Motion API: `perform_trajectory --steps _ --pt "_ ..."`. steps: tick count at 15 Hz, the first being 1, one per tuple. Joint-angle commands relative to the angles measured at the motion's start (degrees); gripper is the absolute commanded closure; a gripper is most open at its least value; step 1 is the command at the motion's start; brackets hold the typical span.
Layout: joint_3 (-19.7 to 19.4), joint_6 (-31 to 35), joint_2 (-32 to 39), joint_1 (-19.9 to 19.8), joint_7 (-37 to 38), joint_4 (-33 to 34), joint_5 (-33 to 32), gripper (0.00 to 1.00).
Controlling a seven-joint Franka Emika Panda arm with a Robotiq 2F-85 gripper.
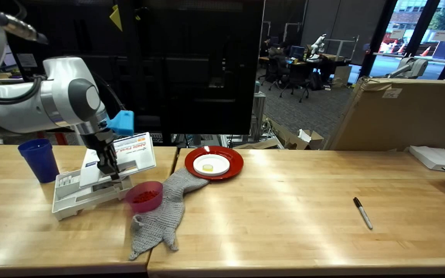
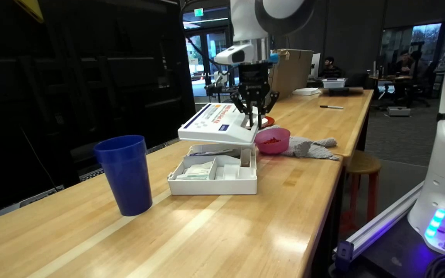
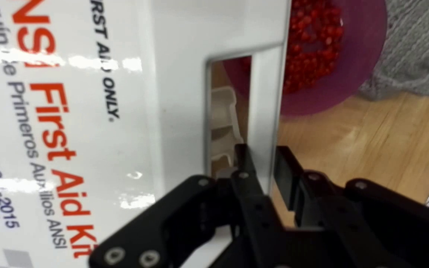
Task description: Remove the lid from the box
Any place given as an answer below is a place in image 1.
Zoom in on red round plate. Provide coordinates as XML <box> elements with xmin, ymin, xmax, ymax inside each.
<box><xmin>184</xmin><ymin>144</ymin><xmax>246</xmax><ymax>182</ymax></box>

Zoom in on white box with label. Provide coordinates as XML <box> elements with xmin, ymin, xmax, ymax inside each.
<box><xmin>79</xmin><ymin>131</ymin><xmax>157</xmax><ymax>190</ymax></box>

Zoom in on white paper stack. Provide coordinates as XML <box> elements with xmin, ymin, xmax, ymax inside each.
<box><xmin>406</xmin><ymin>144</ymin><xmax>445</xmax><ymax>172</ymax></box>

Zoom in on large black screen panel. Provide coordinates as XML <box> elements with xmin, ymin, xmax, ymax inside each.
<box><xmin>20</xmin><ymin>0</ymin><xmax>266</xmax><ymax>138</ymax></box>

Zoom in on gray metal post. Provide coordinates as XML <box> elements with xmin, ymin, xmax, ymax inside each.
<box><xmin>250</xmin><ymin>79</ymin><xmax>269</xmax><ymax>144</ymax></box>

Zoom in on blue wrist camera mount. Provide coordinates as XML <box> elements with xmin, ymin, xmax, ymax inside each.
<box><xmin>105</xmin><ymin>108</ymin><xmax>136</xmax><ymax>138</ymax></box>

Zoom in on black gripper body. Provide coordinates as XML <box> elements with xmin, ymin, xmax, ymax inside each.
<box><xmin>82</xmin><ymin>127</ymin><xmax>119</xmax><ymax>161</ymax></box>

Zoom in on blue plastic cup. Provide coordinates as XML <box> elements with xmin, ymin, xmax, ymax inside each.
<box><xmin>17</xmin><ymin>136</ymin><xmax>60</xmax><ymax>186</ymax></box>

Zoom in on gray knitted cloth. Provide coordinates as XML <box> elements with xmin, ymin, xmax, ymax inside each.
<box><xmin>128</xmin><ymin>167</ymin><xmax>212</xmax><ymax>261</ymax></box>

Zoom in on small open cardboard box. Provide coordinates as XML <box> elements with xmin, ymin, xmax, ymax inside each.
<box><xmin>270</xmin><ymin>121</ymin><xmax>321</xmax><ymax>152</ymax></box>

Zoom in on small white dish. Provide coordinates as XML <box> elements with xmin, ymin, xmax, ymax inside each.
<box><xmin>191</xmin><ymin>153</ymin><xmax>232</xmax><ymax>178</ymax></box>

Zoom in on black marker pen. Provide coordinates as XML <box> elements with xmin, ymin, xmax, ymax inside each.
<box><xmin>352</xmin><ymin>195</ymin><xmax>375</xmax><ymax>232</ymax></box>

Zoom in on pink plastic bowl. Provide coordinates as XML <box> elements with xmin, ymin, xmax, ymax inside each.
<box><xmin>123</xmin><ymin>179</ymin><xmax>165</xmax><ymax>215</ymax></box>

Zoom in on yellow triangle sticker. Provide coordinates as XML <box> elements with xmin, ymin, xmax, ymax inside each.
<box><xmin>108</xmin><ymin>3</ymin><xmax>125</xmax><ymax>33</ymax></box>

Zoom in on black office chair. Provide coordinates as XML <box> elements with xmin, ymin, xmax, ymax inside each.
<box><xmin>281</xmin><ymin>54</ymin><xmax>314</xmax><ymax>102</ymax></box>

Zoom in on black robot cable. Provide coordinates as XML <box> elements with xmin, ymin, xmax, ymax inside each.
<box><xmin>0</xmin><ymin>0</ymin><xmax>49</xmax><ymax>47</ymax></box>

